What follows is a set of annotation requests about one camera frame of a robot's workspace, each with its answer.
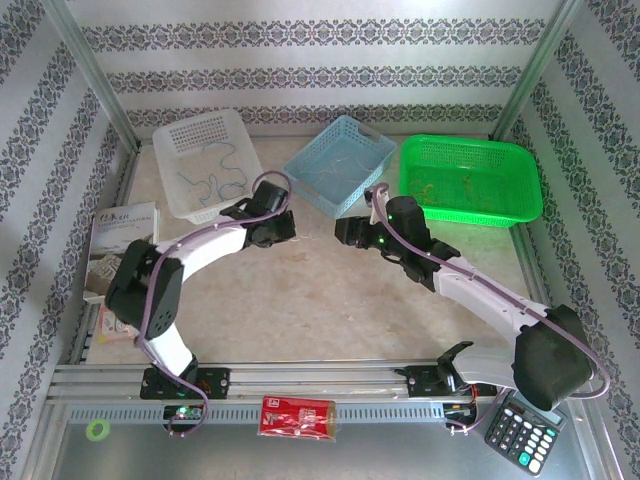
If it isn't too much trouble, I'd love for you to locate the blue wire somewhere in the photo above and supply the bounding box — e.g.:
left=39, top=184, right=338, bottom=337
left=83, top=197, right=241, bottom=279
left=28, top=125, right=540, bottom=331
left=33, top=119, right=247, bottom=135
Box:
left=202, top=139, right=250, bottom=194
left=177, top=169, right=219, bottom=207
left=209, top=173, right=247, bottom=196

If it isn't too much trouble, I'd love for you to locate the light blue plastic basket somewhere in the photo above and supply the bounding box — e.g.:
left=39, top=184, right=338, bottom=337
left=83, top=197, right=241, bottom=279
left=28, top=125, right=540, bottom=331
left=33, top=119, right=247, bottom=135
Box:
left=283, top=113, right=399, bottom=219

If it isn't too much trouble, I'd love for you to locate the green plastic mesh basket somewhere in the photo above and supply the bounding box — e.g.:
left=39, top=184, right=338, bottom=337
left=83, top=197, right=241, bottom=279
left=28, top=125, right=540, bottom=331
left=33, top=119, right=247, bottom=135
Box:
left=398, top=133, right=545, bottom=229

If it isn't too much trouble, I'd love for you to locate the white plastic mesh basket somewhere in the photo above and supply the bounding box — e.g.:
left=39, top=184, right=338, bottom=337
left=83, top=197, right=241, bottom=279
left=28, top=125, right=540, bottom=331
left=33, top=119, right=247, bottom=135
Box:
left=151, top=108, right=271, bottom=225

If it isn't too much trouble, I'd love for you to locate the grey photo book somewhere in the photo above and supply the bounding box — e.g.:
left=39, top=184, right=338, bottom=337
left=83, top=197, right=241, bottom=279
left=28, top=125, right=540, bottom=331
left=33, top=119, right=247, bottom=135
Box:
left=83, top=201, right=161, bottom=304

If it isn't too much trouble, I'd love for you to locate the red snack packet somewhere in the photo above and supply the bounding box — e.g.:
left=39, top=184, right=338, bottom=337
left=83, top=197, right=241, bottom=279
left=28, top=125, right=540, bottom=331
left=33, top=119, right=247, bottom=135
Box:
left=257, top=394, right=339, bottom=444

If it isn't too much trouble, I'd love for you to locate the pink blister package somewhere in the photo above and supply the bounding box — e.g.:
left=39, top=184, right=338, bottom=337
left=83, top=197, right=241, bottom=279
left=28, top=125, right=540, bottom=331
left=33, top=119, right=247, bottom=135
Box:
left=97, top=304, right=141, bottom=345

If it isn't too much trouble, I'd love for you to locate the black desk calculator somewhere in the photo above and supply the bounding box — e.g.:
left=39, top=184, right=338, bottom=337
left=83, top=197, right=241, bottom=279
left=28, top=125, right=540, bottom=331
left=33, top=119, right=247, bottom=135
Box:
left=484, top=397, right=569, bottom=476

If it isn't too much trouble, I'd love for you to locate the green tape roll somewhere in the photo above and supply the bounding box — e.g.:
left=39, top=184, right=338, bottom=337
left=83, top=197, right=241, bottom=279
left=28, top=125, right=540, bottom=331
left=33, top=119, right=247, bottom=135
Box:
left=85, top=418, right=112, bottom=443

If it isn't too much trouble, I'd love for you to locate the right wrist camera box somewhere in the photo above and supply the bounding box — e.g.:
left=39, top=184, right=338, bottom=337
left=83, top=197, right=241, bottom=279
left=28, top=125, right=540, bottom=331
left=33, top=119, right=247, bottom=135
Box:
left=368, top=183, right=392, bottom=226

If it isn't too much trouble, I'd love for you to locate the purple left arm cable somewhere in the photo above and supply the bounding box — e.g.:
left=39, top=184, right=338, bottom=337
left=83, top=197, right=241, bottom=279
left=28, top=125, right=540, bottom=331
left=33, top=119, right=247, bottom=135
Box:
left=133, top=171, right=294, bottom=439

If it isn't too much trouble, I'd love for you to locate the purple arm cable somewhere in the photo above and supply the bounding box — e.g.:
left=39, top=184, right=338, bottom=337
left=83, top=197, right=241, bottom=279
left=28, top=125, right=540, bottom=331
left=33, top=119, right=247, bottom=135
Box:
left=367, top=182, right=612, bottom=436
left=133, top=171, right=294, bottom=439

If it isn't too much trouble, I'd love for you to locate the aluminium mounting rail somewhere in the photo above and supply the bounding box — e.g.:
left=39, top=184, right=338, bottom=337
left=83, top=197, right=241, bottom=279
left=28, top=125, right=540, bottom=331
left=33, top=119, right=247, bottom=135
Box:
left=47, top=359, right=589, bottom=402

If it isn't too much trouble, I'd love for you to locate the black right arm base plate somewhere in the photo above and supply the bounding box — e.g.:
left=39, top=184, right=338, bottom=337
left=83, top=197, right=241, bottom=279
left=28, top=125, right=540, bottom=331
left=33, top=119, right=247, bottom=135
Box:
left=394, top=364, right=499, bottom=400

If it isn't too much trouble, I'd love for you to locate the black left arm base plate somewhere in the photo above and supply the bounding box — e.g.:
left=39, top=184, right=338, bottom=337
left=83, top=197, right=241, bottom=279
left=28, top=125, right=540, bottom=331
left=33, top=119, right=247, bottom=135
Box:
left=139, top=367, right=232, bottom=401

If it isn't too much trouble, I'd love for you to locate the aluminium frame post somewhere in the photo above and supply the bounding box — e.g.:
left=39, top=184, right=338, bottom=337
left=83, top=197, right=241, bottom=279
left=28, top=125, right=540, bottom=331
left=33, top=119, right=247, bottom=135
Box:
left=489, top=0, right=584, bottom=141
left=44, top=0, right=144, bottom=149

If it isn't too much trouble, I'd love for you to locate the grey slotted cable duct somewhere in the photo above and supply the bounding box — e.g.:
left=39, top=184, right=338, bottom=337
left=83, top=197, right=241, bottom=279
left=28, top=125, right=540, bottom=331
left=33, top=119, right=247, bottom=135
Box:
left=67, top=405, right=451, bottom=425

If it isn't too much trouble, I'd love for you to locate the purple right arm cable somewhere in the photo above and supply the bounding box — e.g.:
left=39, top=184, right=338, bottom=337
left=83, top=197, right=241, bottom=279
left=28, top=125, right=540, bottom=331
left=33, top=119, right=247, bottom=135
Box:
left=367, top=182, right=612, bottom=436

